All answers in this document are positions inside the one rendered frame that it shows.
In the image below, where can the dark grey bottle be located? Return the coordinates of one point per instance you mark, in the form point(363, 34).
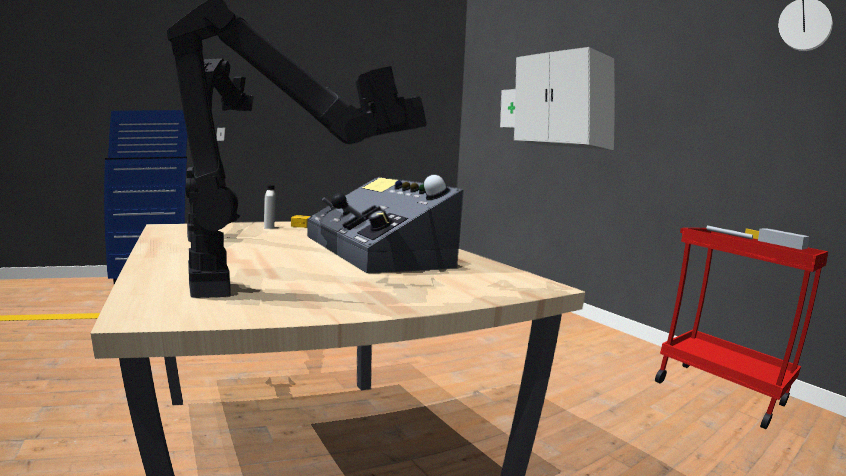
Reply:
point(269, 210)

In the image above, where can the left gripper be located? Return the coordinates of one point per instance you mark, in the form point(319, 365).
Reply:
point(246, 106)

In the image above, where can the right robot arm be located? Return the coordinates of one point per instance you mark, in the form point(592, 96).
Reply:
point(215, 207)

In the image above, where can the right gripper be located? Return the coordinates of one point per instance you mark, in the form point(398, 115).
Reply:
point(414, 118)

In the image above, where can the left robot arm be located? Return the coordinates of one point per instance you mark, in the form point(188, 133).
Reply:
point(231, 95)

